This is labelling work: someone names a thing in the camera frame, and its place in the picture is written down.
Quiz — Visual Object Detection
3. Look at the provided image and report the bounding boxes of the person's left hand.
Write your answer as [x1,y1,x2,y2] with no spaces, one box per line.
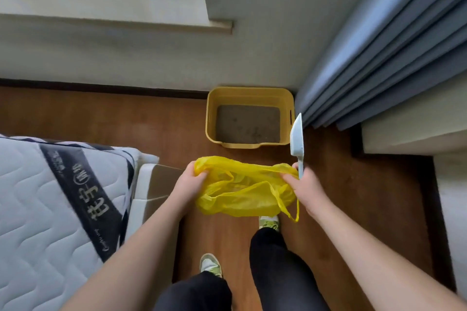
[171,160,209,213]

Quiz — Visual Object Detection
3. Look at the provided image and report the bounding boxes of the person's right hand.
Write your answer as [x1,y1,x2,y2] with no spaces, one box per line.
[281,162,331,219]

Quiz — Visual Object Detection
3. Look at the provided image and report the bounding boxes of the yellow plastic bag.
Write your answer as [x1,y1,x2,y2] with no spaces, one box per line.
[193,155,301,223]

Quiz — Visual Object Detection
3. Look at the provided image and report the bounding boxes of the pale blue litter scoop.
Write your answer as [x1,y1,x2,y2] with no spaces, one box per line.
[289,113,305,180]

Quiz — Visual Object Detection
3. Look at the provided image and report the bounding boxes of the yellow litter box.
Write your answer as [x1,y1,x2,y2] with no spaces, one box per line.
[205,86,295,150]

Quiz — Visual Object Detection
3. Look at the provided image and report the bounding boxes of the person's left forearm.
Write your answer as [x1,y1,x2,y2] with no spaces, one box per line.
[60,194,198,311]

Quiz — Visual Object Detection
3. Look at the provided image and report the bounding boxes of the person's right forearm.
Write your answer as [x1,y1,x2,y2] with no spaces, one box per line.
[310,199,467,311]

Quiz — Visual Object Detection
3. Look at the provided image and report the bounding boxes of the person's right white-green shoe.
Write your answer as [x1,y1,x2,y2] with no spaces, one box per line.
[258,215,281,232]

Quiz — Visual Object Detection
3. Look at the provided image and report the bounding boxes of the person's white-green shoe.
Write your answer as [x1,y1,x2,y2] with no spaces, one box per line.
[199,253,223,278]
[258,215,281,232]

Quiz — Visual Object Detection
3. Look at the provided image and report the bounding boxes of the person's left white-green shoe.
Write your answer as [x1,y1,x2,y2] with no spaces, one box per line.
[199,253,223,278]

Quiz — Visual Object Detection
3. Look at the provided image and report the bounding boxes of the black trousers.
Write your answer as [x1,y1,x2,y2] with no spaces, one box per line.
[153,227,331,311]

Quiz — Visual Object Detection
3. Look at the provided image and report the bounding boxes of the dark baseboard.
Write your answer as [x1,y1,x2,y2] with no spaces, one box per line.
[0,78,457,293]

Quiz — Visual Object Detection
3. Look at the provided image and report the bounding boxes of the white quilted mattress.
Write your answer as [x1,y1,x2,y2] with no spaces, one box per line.
[0,134,160,311]

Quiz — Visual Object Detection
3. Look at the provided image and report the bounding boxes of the blue pleated curtain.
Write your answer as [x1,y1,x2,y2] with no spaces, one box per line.
[294,0,467,131]

